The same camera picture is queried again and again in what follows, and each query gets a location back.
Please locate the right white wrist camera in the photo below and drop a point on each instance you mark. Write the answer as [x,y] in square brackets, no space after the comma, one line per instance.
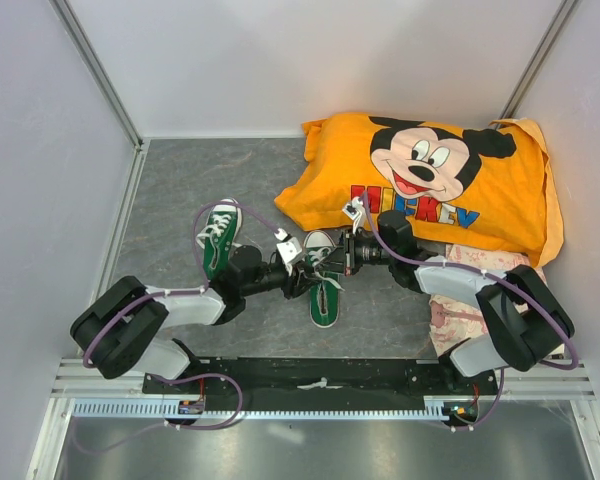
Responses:
[356,212]

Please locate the white slotted cable duct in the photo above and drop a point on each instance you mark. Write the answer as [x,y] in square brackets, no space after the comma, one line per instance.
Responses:
[434,409]

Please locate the aluminium frame rail front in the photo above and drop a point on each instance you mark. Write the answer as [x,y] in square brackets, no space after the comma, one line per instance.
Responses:
[73,380]

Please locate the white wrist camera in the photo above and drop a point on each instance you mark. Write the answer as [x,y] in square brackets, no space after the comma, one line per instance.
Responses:
[290,252]
[356,212]

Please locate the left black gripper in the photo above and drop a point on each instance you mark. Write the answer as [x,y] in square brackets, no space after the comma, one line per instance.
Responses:
[291,288]

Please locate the green sneaker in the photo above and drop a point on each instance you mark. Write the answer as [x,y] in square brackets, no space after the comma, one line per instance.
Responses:
[323,296]
[216,256]

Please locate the orange Mickey Mouse pillow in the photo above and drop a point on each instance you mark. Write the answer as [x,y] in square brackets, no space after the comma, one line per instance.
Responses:
[490,189]

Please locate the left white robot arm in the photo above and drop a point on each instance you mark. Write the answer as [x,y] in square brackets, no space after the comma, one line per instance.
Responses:
[119,332]

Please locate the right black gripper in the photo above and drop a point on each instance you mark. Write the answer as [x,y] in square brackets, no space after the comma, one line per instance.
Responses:
[343,256]

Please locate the right aluminium corner post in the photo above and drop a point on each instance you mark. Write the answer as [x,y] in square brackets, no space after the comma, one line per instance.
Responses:
[558,23]

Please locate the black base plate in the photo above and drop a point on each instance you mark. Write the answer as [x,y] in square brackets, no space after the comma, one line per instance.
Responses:
[340,382]

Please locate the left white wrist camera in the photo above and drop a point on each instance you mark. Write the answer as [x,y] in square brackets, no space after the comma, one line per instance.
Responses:
[290,252]

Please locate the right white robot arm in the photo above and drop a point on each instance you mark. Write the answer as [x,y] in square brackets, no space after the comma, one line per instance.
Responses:
[525,322]

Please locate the pink patterned cloth bag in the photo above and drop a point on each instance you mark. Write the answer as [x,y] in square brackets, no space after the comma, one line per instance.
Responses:
[453,321]

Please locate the aluminium corner post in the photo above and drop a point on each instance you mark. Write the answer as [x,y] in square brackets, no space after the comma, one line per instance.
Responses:
[86,50]
[558,23]

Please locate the left aluminium corner post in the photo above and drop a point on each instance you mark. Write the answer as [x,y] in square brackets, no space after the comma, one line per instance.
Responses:
[86,50]

